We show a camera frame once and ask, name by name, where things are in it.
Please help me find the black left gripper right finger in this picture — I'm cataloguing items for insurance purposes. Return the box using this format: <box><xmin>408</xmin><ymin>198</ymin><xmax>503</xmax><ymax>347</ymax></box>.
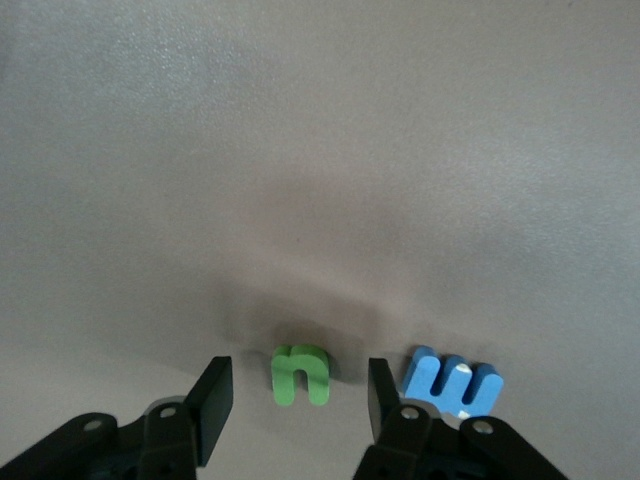
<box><xmin>352</xmin><ymin>357</ymin><xmax>571</xmax><ymax>480</ymax></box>

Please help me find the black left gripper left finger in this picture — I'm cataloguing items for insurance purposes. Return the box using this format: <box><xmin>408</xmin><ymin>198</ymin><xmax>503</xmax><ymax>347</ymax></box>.
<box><xmin>0</xmin><ymin>355</ymin><xmax>234</xmax><ymax>480</ymax></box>

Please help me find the blue letter m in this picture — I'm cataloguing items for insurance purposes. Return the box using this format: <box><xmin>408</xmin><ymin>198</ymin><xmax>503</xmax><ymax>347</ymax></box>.
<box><xmin>401</xmin><ymin>344</ymin><xmax>505</xmax><ymax>420</ymax></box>

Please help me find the green letter n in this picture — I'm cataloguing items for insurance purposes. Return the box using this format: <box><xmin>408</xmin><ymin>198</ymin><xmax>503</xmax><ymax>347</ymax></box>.
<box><xmin>270</xmin><ymin>344</ymin><xmax>332</xmax><ymax>407</ymax></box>

